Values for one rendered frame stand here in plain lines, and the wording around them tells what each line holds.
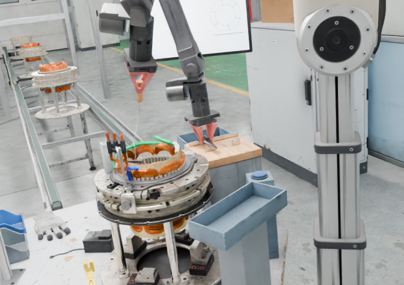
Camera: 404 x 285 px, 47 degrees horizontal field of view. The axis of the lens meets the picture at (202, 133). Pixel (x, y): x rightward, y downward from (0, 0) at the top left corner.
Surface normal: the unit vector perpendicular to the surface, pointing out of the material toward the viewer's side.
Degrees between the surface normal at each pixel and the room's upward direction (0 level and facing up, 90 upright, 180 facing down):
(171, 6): 89
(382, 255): 0
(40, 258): 0
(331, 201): 90
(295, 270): 0
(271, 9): 90
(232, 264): 90
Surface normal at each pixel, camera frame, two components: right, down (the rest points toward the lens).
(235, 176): 0.36, 0.25
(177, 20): -0.18, 0.31
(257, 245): 0.74, 0.13
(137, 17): -0.13, 0.80
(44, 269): -0.11, -0.95
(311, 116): -0.91, 0.22
